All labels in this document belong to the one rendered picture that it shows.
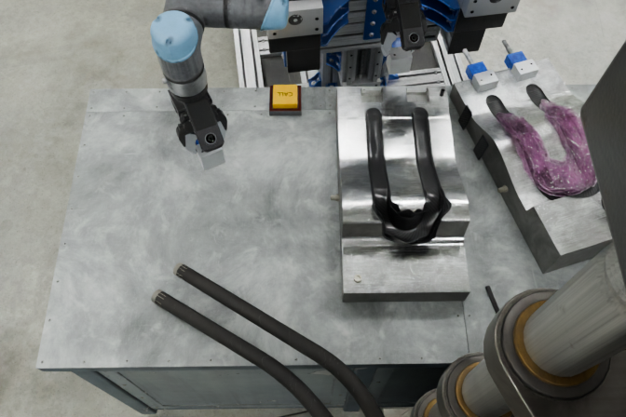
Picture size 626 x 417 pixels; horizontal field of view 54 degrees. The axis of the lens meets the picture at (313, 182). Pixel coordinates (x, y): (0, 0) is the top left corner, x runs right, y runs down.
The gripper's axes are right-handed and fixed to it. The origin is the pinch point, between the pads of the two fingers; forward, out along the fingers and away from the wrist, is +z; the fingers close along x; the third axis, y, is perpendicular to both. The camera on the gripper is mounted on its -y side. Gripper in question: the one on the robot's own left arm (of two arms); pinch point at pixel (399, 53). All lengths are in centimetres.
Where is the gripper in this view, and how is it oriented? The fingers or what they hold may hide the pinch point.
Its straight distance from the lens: 149.0
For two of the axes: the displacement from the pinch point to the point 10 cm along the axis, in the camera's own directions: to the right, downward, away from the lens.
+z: 0.0, 4.7, 8.8
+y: -1.6, -8.7, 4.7
